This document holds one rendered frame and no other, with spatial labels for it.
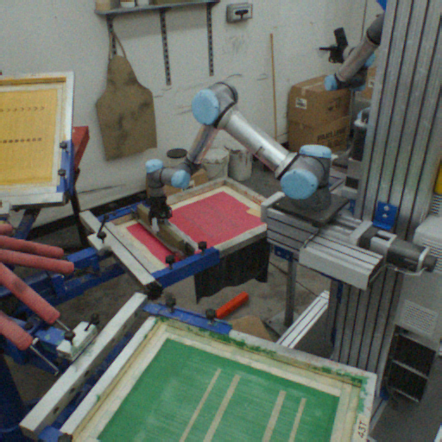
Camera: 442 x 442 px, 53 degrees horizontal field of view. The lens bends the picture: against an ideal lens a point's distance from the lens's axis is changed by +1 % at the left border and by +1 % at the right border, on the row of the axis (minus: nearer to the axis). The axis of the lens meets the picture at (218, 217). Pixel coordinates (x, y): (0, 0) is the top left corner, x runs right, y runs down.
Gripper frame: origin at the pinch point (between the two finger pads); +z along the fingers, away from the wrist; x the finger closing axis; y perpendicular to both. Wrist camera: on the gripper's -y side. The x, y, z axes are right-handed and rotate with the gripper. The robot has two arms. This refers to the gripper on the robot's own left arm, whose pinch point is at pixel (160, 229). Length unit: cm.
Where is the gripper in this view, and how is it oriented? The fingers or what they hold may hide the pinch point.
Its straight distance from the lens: 206.7
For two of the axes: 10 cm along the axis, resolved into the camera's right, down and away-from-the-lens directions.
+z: 0.3, 8.5, 5.3
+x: 8.1, -3.3, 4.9
